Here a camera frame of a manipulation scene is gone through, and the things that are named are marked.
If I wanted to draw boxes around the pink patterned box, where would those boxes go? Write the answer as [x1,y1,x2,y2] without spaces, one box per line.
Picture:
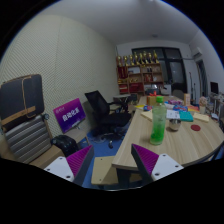
[168,98,184,106]

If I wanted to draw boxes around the orange red book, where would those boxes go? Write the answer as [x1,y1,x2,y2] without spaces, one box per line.
[187,105,200,113]

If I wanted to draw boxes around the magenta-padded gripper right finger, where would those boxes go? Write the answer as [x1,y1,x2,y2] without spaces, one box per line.
[130,143,184,186]

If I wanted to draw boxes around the small steel cup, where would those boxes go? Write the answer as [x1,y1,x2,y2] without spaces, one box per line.
[168,118,182,132]

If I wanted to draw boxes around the white printed booklet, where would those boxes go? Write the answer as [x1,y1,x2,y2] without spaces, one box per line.
[165,109,181,120]

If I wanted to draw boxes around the computer monitor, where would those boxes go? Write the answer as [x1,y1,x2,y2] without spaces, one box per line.
[209,81,220,95]

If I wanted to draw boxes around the large pale yellow envelope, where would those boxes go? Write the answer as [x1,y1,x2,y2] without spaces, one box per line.
[193,112,210,123]

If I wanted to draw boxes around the purple sign board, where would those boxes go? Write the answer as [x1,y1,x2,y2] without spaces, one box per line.
[52,97,87,134]

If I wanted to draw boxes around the gift box with red ribbon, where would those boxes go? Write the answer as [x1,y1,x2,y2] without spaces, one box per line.
[146,91,158,107]

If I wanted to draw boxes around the black bag with tan straps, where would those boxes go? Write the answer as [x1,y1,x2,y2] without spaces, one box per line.
[0,73,45,129]

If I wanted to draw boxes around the black framed glass door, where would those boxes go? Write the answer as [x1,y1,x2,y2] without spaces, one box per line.
[131,47,186,98]

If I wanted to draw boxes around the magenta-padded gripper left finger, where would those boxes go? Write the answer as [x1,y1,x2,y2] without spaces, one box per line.
[43,144,95,187]

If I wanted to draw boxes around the small pale yellow envelope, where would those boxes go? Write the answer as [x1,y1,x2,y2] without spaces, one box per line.
[140,109,154,123]

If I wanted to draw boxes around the pink potted flower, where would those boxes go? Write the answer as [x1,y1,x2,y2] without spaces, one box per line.
[198,96,208,115]

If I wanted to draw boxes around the green-capped clear drink bottle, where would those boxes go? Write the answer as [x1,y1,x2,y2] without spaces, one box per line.
[149,95,168,146]

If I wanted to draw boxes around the blue colourful book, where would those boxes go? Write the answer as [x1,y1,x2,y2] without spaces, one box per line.
[172,104,189,112]

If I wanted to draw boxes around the black office chair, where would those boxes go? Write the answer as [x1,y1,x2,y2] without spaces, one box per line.
[84,90,133,141]

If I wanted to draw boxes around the silver ribbed suitcase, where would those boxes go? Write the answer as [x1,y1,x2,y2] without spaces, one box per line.
[2,114,53,164]

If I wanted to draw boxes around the white wall air conditioner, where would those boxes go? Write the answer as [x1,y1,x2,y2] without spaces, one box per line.
[191,46,204,58]

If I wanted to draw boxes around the black backpack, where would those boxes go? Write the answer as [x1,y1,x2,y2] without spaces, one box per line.
[50,134,80,158]

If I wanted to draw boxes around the wooden shelf unit with trophies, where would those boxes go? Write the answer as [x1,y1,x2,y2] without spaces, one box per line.
[115,49,165,96]

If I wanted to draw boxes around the upright brown carton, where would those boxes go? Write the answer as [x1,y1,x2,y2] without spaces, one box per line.
[183,93,191,107]

